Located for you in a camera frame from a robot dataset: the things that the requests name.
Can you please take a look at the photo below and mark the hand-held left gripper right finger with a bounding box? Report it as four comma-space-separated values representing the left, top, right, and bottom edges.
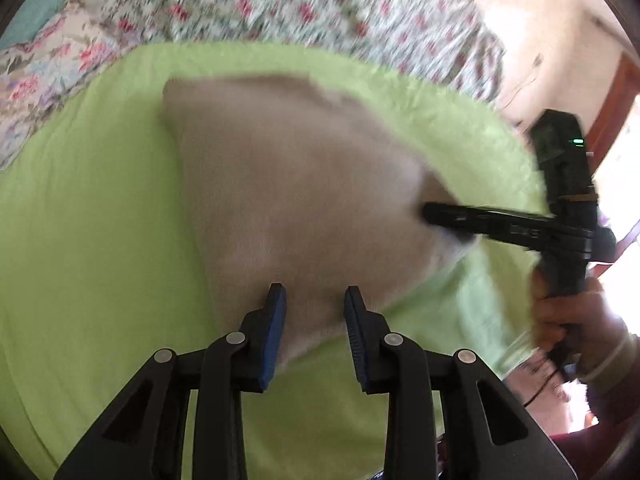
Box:
344, 285, 576, 480

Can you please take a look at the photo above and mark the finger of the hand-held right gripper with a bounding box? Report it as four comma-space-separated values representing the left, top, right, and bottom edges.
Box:
422, 202, 556, 252

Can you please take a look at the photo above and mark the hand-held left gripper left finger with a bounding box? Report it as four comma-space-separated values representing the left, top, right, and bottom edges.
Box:
54, 282, 288, 480

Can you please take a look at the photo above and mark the beige knit sweater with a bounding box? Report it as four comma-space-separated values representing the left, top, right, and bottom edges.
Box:
161, 74, 481, 371

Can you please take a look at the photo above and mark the person's right forearm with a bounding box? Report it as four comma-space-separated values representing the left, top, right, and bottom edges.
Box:
582, 330, 640, 431

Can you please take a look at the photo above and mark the person's right hand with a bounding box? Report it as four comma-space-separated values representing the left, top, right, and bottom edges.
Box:
530, 265, 631, 381

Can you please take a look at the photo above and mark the green bed sheet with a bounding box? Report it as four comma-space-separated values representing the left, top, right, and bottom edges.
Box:
0, 42, 551, 480

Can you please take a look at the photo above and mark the pink printed cloth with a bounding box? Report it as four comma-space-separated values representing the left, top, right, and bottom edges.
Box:
505, 345, 596, 433

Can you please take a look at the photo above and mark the dark red cloth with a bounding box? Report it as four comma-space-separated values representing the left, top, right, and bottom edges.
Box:
547, 422, 631, 480

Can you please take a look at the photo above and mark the white pink-flowered quilt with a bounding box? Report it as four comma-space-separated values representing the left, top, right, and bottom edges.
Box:
65, 0, 506, 106

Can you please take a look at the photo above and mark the pastel floral ruffled pillow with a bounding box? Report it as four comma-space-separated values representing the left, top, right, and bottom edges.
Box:
0, 2, 146, 171

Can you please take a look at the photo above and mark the teal floral pillow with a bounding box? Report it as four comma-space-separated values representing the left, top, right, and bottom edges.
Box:
0, 0, 81, 51

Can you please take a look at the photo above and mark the wooden door frame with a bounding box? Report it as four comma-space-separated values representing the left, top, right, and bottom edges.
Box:
585, 52, 640, 171

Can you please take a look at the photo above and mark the black cable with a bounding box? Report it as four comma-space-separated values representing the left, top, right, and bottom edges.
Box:
522, 355, 568, 408

